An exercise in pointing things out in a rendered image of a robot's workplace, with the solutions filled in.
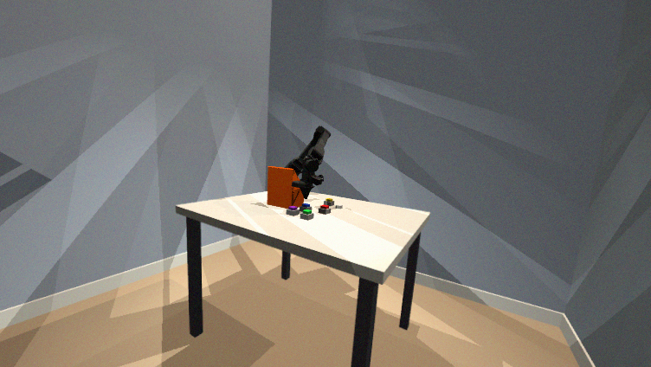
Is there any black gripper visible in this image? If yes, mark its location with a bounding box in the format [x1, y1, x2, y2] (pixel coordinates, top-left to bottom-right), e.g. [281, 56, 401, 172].
[292, 170, 315, 199]

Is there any red button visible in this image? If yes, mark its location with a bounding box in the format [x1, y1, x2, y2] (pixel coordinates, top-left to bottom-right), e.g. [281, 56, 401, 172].
[319, 205, 331, 215]

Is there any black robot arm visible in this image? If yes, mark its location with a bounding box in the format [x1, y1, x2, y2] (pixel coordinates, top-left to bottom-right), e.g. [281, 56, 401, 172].
[285, 126, 331, 185]

